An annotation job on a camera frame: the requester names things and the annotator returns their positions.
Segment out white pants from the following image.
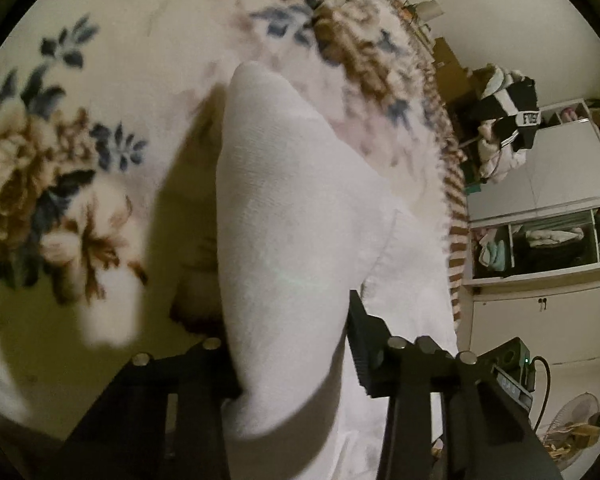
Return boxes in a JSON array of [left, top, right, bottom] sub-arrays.
[[215, 60, 459, 480]]

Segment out large cardboard box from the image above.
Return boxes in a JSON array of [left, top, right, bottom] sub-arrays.
[[431, 36, 477, 107]]

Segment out black cable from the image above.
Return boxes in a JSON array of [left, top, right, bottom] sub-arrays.
[[529, 355, 552, 428]]

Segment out teal folded clothes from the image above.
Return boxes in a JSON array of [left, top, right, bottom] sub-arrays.
[[477, 240, 511, 272]]

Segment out floral blanket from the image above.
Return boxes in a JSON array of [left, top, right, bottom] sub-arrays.
[[0, 0, 463, 443]]

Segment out floor fan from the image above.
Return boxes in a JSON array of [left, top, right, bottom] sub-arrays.
[[536, 392, 600, 472]]

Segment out black and white jacket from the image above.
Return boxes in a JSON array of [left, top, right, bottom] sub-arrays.
[[471, 76, 539, 155]]

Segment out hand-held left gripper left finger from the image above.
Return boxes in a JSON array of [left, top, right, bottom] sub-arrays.
[[55, 337, 242, 480]]

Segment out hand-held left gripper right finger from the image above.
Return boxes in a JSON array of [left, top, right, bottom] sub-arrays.
[[346, 289, 564, 480]]

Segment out brown checkered bed sheet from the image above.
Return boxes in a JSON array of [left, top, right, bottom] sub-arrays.
[[375, 0, 475, 336]]

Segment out white wardrobe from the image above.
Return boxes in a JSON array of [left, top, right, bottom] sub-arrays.
[[466, 99, 600, 367]]

